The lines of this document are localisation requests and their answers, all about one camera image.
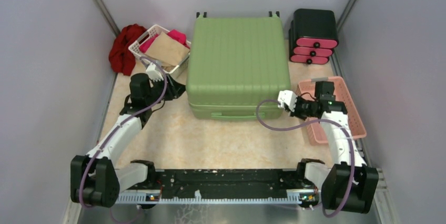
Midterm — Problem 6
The green hard-shell suitcase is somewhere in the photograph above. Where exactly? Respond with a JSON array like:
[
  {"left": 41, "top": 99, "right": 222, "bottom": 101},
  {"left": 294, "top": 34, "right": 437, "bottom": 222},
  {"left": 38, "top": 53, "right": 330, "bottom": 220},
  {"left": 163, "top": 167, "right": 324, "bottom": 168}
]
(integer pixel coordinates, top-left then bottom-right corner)
[{"left": 186, "top": 12, "right": 291, "bottom": 121}]

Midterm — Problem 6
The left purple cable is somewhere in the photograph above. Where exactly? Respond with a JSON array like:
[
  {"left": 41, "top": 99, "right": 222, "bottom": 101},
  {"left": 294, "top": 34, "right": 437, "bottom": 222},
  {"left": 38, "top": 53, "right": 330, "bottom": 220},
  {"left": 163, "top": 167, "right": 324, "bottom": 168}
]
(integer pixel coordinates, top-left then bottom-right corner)
[{"left": 78, "top": 56, "right": 169, "bottom": 209}]

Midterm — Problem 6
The black pink drawer cabinet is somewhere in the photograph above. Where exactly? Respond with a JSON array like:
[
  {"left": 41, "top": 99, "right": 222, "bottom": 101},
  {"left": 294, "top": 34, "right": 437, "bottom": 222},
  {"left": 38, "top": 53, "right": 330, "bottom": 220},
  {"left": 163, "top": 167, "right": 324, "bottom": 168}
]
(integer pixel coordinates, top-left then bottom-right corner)
[{"left": 288, "top": 8, "right": 339, "bottom": 65}]

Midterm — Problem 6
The pink folded cloth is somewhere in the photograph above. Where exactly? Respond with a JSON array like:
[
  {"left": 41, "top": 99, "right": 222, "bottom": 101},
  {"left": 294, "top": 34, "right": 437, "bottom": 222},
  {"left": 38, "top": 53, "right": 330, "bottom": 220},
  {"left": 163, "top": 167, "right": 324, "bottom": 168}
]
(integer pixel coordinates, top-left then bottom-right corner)
[{"left": 139, "top": 29, "right": 190, "bottom": 53}]

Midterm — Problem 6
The pink plastic basket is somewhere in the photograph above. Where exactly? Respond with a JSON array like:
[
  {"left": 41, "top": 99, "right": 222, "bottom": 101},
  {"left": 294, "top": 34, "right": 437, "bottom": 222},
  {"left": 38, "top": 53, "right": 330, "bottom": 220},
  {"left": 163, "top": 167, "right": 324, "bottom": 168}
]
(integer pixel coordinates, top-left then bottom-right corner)
[{"left": 297, "top": 76, "right": 367, "bottom": 146}]

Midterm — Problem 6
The tan folded cloth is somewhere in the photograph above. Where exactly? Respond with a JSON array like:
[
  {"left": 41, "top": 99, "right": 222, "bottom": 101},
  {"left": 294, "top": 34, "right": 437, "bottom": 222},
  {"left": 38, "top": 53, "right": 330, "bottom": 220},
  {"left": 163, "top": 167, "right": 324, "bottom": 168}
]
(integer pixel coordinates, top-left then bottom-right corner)
[{"left": 145, "top": 33, "right": 190, "bottom": 66}]

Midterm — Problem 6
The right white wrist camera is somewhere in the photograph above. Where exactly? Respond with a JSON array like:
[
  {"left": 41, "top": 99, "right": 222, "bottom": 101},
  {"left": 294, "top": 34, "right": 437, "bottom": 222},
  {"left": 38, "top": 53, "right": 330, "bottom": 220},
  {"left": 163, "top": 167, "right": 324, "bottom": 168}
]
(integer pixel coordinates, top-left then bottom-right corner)
[{"left": 277, "top": 90, "right": 297, "bottom": 112}]

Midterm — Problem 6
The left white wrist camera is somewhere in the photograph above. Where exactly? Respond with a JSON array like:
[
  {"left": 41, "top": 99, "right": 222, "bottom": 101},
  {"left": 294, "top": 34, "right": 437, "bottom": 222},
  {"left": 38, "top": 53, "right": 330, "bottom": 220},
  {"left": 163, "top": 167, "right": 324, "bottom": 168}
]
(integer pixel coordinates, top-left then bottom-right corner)
[{"left": 145, "top": 63, "right": 164, "bottom": 82}]

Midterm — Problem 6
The white plastic basket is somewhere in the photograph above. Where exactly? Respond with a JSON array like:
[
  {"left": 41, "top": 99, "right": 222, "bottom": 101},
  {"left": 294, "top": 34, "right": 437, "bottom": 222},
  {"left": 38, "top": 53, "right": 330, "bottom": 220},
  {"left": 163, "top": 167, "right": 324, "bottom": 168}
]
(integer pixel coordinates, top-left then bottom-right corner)
[{"left": 128, "top": 24, "right": 191, "bottom": 78}]

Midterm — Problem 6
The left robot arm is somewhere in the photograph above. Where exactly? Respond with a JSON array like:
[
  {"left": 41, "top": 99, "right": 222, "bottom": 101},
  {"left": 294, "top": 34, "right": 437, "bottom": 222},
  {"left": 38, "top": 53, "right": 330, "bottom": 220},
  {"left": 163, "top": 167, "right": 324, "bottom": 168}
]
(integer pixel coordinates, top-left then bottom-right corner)
[{"left": 70, "top": 73, "right": 186, "bottom": 208}]

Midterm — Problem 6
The red cloth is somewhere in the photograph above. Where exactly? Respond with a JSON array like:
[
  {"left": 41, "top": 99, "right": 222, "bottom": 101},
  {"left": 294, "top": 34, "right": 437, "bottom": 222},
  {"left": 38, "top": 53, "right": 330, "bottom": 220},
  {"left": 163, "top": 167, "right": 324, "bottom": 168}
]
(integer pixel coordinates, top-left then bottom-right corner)
[{"left": 108, "top": 24, "right": 147, "bottom": 76}]

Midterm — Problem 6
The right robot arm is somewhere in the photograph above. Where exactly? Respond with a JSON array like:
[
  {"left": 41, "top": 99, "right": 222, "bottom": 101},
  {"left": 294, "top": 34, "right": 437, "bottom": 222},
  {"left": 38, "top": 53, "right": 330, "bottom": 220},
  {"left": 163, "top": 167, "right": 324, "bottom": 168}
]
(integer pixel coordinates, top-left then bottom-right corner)
[{"left": 286, "top": 81, "right": 379, "bottom": 214}]

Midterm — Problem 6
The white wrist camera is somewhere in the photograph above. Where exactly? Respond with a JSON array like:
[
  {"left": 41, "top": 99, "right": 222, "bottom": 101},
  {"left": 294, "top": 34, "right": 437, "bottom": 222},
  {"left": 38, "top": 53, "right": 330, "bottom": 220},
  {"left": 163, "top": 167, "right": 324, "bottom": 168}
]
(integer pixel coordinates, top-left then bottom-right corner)
[
  {"left": 145, "top": 63, "right": 164, "bottom": 82},
  {"left": 277, "top": 90, "right": 297, "bottom": 112}
]

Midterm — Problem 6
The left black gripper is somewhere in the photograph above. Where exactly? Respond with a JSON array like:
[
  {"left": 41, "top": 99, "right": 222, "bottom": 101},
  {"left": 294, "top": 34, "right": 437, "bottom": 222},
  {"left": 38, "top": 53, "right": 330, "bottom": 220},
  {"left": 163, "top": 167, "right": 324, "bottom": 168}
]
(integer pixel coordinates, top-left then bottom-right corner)
[{"left": 146, "top": 73, "right": 189, "bottom": 106}]

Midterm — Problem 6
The aluminium frame rail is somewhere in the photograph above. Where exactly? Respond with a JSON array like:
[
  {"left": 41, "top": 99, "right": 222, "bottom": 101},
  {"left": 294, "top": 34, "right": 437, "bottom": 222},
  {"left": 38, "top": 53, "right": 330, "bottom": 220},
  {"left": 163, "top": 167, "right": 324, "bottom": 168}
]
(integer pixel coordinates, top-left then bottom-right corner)
[{"left": 115, "top": 168, "right": 388, "bottom": 206}]

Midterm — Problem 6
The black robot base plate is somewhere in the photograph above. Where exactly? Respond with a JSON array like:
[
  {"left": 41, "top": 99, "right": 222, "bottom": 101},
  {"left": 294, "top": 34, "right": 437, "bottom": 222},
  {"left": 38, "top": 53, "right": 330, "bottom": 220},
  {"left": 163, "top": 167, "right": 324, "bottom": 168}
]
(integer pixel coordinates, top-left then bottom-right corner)
[{"left": 147, "top": 169, "right": 316, "bottom": 200}]

